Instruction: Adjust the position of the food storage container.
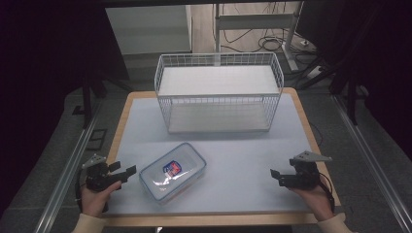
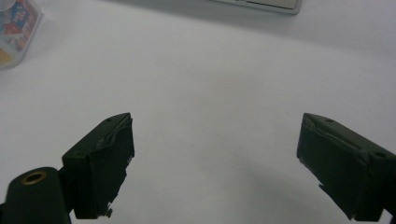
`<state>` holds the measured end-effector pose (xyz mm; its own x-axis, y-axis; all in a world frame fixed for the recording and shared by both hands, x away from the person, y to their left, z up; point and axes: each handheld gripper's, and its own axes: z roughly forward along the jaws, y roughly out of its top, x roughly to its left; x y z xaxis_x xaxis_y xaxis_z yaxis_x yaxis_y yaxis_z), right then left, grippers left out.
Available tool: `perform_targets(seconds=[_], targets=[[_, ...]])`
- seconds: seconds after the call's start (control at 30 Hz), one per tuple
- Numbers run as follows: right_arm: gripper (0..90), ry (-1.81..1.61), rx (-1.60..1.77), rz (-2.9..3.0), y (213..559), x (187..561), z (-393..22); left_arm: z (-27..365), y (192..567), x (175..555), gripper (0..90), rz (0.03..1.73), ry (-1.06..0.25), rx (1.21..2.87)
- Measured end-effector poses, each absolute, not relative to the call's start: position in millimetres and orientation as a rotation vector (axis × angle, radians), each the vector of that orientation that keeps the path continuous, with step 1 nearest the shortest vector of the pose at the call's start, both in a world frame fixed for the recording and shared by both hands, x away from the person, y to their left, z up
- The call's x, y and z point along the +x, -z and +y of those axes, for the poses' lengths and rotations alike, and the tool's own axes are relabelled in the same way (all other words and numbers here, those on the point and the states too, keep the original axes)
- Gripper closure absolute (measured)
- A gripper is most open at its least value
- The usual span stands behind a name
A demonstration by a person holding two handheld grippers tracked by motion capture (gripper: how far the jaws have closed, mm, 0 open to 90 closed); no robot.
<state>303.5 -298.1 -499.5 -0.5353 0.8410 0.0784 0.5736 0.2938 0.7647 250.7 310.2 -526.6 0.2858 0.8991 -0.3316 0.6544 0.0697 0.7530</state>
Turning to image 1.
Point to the clear plastic food container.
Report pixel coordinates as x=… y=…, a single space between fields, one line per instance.
x=173 y=171

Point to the black floor frame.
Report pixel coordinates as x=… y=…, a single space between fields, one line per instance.
x=97 y=139

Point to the pale blue table mat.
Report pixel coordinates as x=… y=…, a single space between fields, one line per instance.
x=246 y=161

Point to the black tripod stand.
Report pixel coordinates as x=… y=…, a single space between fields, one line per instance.
x=351 y=90
x=89 y=93

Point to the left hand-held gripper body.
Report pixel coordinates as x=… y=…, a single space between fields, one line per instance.
x=97 y=176

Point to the white cabinet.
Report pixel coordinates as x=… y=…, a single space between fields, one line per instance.
x=152 y=29

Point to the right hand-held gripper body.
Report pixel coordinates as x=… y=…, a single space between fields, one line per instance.
x=302 y=176

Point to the aluminium floor rail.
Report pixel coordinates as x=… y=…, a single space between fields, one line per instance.
x=69 y=174
x=372 y=155

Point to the dark curtain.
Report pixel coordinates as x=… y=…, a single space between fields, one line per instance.
x=39 y=64
x=372 y=48

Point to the person's right hand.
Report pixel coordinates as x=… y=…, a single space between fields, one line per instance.
x=315 y=202

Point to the white metal desk frame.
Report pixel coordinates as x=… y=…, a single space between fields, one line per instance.
x=252 y=21

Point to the white power strip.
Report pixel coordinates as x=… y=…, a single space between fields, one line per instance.
x=315 y=73

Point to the person's left hand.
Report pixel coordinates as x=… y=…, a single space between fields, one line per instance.
x=95 y=200

